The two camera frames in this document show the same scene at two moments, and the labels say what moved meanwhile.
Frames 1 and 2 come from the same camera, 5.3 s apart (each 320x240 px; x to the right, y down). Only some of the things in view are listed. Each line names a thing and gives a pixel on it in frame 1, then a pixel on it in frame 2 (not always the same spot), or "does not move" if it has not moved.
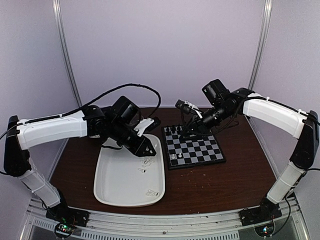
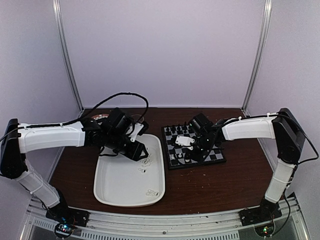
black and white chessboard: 183,154 does not move
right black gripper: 198,127 -> 198,158
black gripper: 187,108 -> 185,141
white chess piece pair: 150,192 does not move
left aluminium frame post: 57,9 does not move
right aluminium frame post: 267,18 does not move
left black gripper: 138,149 -> 134,153
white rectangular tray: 122,179 does not move
